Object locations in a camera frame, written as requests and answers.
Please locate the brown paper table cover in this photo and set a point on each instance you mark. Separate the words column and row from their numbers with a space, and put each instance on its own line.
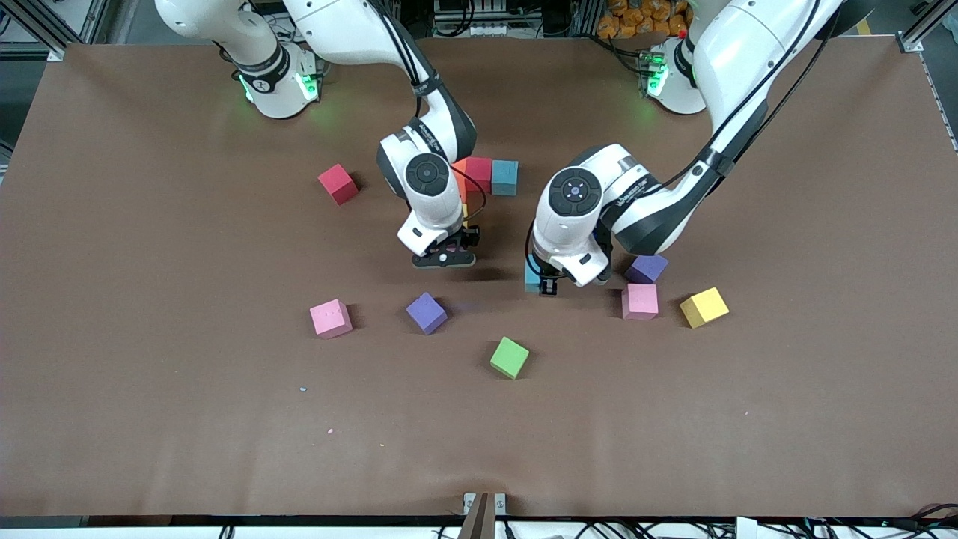
column 150, row 449

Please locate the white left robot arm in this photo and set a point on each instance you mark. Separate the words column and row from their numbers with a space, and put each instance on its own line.
column 741, row 52

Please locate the metal table edge bracket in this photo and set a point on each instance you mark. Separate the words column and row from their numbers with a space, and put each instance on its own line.
column 484, row 516

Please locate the white rack device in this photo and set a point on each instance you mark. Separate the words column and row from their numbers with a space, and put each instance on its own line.
column 479, row 28

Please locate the orange foam cube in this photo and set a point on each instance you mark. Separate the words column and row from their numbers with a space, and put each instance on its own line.
column 462, row 168
column 465, row 193

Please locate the aluminium frame post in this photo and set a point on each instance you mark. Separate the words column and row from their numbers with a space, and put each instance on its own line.
column 587, row 19

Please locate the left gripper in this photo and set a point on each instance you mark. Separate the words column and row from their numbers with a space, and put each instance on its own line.
column 548, row 285

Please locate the aluminium table side rail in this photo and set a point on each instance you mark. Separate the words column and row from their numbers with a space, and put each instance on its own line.
column 943, row 112

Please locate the purple foam cube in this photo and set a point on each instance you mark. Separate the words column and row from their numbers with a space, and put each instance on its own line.
column 647, row 269
column 426, row 312

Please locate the white connector box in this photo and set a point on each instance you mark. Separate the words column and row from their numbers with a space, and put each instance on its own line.
column 746, row 528

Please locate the red foam cube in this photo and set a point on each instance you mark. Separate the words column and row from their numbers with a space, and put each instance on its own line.
column 337, row 183
column 480, row 174

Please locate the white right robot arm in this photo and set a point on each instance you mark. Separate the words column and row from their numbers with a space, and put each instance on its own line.
column 273, row 82

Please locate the orange packets pile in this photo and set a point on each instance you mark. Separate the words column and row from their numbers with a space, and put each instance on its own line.
column 636, row 19

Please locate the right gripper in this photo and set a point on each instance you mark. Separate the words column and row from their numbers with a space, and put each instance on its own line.
column 470, row 237

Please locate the blue foam cube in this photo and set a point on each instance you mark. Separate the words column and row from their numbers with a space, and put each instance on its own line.
column 505, row 178
column 531, row 278

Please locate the green foam cube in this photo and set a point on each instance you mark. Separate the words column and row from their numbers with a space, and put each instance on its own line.
column 510, row 357

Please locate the yellow floor tape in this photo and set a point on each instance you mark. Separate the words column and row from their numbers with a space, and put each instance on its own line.
column 864, row 27

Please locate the aluminium corner frame beam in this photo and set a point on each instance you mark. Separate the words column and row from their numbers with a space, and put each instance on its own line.
column 41, row 22
column 917, row 36

